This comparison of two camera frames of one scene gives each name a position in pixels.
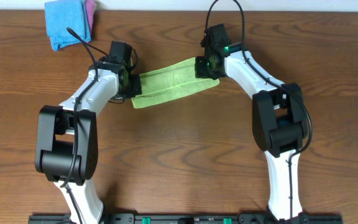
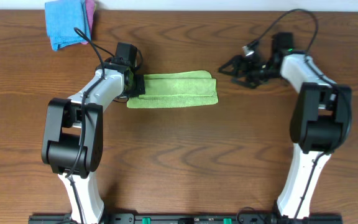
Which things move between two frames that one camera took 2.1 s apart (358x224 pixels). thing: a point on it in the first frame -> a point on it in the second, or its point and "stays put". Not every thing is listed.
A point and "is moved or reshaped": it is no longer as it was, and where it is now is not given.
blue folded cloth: (64, 14) stays put
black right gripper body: (201, 67) -> (247, 68)
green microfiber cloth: (169, 81) is moved or reshaped
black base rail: (188, 218) stays put
